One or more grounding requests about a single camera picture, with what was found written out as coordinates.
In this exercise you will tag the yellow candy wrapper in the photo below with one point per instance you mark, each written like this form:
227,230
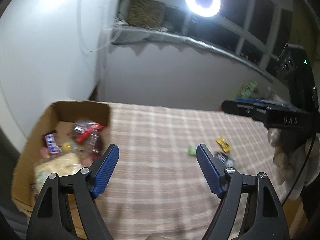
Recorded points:
225,146

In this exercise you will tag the gloved right hand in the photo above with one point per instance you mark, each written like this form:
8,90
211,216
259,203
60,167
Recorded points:
296,159

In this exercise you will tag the grey windowsill cloth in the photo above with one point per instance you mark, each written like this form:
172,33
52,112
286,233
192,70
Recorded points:
128,35

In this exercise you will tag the black camera module right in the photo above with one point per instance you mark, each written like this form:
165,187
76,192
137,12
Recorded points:
296,68

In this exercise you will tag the checkered pink tablecloth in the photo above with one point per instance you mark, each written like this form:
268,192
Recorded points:
157,188

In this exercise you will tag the white cabinet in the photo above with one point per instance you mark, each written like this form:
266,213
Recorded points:
51,50

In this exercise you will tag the green candy wrapper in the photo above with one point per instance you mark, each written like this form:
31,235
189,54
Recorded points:
191,151

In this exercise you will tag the red candy wrapper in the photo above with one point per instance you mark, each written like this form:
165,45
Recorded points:
85,131

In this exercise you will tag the Snickers bar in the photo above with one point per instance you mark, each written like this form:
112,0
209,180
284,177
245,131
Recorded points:
51,142
227,160

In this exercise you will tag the green snack bag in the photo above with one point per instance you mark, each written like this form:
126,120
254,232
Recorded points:
248,90

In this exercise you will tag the woven basket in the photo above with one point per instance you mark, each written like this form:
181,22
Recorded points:
145,13

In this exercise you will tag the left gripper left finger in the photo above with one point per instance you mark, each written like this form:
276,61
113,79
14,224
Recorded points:
51,216

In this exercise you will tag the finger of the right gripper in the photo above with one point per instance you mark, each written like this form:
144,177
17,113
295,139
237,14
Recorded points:
263,104
253,110

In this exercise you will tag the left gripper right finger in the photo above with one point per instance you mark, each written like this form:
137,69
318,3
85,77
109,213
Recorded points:
264,216

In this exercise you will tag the yellow round candy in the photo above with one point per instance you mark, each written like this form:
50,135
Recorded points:
68,147

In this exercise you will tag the brown cardboard box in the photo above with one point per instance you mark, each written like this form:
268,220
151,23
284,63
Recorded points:
59,116

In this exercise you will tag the packaged sliced bread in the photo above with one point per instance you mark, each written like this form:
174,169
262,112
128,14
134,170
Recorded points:
63,165

